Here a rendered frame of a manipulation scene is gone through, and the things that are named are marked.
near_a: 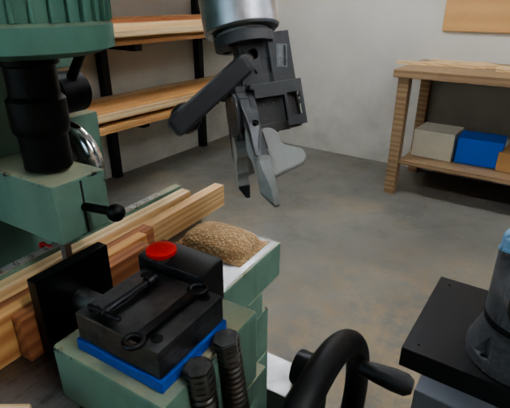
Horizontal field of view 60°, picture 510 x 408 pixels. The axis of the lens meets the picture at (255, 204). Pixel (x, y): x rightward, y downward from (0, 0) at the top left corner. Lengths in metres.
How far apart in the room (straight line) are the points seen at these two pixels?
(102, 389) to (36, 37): 0.30
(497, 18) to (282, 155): 3.15
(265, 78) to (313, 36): 3.50
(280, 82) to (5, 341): 0.40
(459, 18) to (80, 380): 3.42
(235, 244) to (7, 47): 0.38
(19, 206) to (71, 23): 0.22
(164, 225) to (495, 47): 3.14
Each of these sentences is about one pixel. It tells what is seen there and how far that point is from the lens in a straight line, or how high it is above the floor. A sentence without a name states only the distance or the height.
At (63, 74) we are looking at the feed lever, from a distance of 0.72.
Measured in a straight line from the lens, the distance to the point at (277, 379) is 0.87.
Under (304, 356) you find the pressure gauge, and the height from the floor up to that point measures 0.69.
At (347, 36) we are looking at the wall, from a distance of 3.90.
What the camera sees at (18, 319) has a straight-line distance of 0.52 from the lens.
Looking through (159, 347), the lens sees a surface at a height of 1.00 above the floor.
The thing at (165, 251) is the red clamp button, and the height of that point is 1.02.
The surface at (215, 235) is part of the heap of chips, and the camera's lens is 0.67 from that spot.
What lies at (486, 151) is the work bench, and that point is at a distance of 3.26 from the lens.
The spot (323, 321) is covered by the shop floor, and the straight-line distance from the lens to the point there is 1.98.
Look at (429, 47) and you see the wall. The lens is 3.69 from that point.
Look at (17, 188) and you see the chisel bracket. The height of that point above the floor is 1.06.
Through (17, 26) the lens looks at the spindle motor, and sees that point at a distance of 0.44.
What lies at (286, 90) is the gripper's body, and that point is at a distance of 0.53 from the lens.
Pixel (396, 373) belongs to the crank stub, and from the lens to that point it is 0.53.
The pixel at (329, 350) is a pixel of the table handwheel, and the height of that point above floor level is 0.95.
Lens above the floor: 1.24
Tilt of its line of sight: 24 degrees down
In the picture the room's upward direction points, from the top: straight up
